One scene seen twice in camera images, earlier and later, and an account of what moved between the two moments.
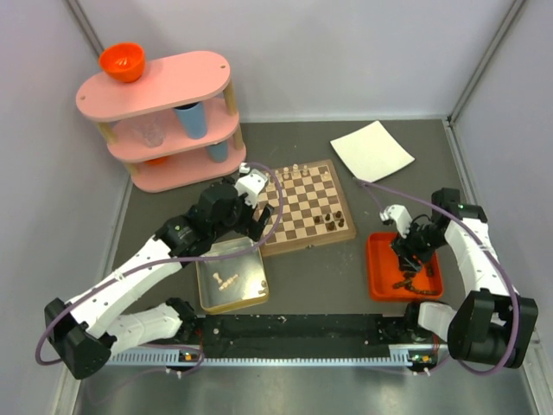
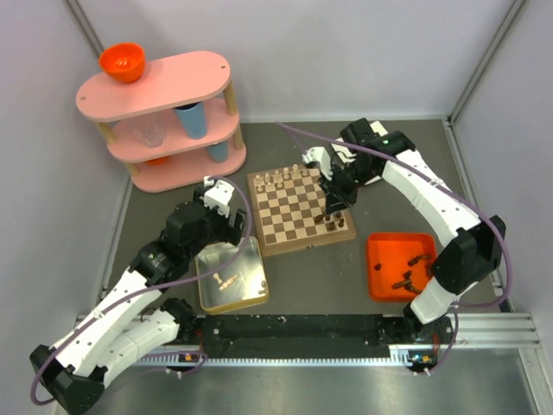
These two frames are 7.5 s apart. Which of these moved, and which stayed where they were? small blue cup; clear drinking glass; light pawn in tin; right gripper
Moved: right gripper
Stayed: clear drinking glass; small blue cup; light pawn in tin
